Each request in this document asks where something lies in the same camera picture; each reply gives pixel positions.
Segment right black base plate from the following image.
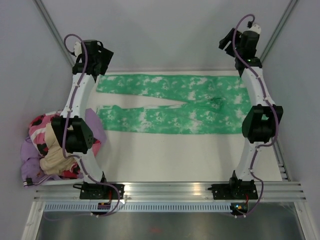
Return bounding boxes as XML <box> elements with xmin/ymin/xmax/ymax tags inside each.
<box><xmin>207</xmin><ymin>181</ymin><xmax>259</xmax><ymax>200</ymax></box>

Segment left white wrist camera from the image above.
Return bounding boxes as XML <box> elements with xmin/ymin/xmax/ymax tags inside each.
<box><xmin>72</xmin><ymin>41</ymin><xmax>82</xmax><ymax>57</ymax></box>

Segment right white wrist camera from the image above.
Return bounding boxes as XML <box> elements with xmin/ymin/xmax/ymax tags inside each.
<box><xmin>249</xmin><ymin>23</ymin><xmax>262</xmax><ymax>35</ymax></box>

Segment green tie-dye trousers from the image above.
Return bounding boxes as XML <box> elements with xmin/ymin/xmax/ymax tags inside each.
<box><xmin>96</xmin><ymin>74</ymin><xmax>251</xmax><ymax>135</ymax></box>

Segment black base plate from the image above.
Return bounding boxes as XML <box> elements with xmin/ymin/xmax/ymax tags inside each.
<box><xmin>79</xmin><ymin>182</ymin><xmax>125</xmax><ymax>201</ymax></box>
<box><xmin>207</xmin><ymin>181</ymin><xmax>259</xmax><ymax>200</ymax></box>

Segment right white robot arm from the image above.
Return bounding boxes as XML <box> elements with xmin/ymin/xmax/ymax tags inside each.
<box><xmin>219</xmin><ymin>24</ymin><xmax>284</xmax><ymax>198</ymax></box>

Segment aluminium rail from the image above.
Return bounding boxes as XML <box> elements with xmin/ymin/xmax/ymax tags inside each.
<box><xmin>33</xmin><ymin>181</ymin><xmax>307</xmax><ymax>203</ymax></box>

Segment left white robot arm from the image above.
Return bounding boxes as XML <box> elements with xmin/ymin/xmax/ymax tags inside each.
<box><xmin>51</xmin><ymin>39</ymin><xmax>114</xmax><ymax>199</ymax></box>

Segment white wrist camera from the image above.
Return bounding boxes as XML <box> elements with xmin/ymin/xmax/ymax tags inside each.
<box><xmin>249</xmin><ymin>23</ymin><xmax>262</xmax><ymax>35</ymax></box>
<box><xmin>72</xmin><ymin>41</ymin><xmax>82</xmax><ymax>57</ymax></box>

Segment purple trousers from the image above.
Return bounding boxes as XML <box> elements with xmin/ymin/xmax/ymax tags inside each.
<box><xmin>20</xmin><ymin>107</ymin><xmax>108</xmax><ymax>187</ymax></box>

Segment slotted cable duct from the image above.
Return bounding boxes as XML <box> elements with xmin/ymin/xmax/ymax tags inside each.
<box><xmin>44</xmin><ymin>201</ymin><xmax>232</xmax><ymax>213</ymax></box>

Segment beige garment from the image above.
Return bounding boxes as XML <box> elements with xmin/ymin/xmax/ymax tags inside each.
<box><xmin>39</xmin><ymin>123</ymin><xmax>77</xmax><ymax>176</ymax></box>

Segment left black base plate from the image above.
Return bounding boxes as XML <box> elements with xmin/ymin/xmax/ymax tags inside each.
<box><xmin>79</xmin><ymin>182</ymin><xmax>125</xmax><ymax>201</ymax></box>

